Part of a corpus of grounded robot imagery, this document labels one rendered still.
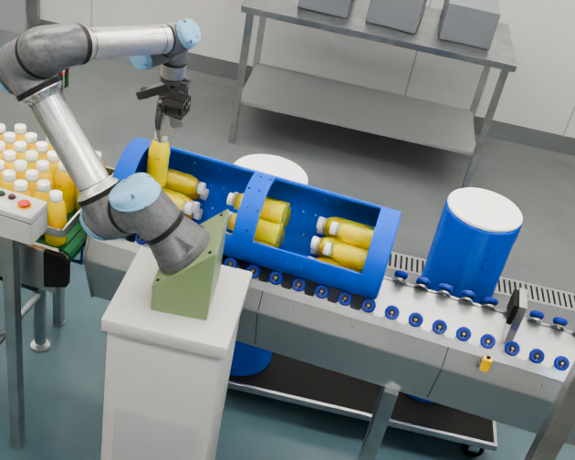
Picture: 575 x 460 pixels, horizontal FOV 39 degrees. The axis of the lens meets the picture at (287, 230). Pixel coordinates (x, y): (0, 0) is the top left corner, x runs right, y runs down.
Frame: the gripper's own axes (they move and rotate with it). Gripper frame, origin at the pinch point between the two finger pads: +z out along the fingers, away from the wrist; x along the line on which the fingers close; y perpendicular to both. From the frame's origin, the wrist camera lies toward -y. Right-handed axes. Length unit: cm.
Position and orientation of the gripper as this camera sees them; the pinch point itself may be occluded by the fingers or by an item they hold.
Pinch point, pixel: (161, 134)
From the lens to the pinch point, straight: 251.3
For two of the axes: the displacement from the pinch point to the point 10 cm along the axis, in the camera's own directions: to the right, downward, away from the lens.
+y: 9.5, 2.7, -1.2
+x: 2.5, -5.2, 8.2
